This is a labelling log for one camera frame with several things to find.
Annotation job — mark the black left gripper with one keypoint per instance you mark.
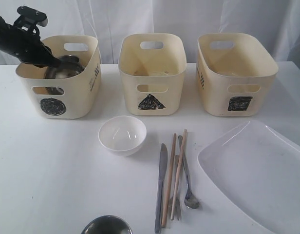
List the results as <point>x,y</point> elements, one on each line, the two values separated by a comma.
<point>27,47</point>

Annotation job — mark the large steel bowl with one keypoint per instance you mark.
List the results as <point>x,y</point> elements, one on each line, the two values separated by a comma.
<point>70,67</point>

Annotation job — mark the white plastic bowl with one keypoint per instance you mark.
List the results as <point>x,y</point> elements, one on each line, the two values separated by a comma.
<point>123,135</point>

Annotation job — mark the small steel cup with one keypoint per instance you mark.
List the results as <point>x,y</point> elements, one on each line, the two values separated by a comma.
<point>107,224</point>

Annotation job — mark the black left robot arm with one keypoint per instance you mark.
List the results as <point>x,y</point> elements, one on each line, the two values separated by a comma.
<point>0,31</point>

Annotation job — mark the cream bin circle mark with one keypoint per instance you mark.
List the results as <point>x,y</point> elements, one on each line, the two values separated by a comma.
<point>67,98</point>

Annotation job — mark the cream bin triangle mark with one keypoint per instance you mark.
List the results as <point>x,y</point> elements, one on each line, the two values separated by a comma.
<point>152,69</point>

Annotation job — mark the steel table knife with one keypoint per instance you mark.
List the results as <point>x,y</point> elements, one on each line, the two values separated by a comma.
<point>161,177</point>

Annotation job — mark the wooden chopstick right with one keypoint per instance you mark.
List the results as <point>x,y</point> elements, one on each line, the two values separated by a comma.
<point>178,174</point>

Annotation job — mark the wooden chopstick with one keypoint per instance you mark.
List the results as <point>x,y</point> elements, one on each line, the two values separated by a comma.
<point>178,174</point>
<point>169,180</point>

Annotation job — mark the wooden chopstick left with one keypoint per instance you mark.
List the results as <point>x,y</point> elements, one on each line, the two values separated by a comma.
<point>169,180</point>

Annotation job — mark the cream bin square mark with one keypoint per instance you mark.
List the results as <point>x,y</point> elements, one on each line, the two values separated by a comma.
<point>234,73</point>

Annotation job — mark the steel spoon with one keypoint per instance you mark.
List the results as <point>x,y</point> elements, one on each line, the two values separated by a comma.
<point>190,199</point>

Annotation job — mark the white backdrop curtain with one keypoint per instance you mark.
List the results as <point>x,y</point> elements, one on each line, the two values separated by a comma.
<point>275,23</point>

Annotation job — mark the white square plate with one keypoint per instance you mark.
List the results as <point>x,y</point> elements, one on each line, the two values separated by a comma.
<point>258,170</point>

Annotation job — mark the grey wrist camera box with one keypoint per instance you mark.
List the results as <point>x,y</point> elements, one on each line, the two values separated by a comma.
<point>29,18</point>

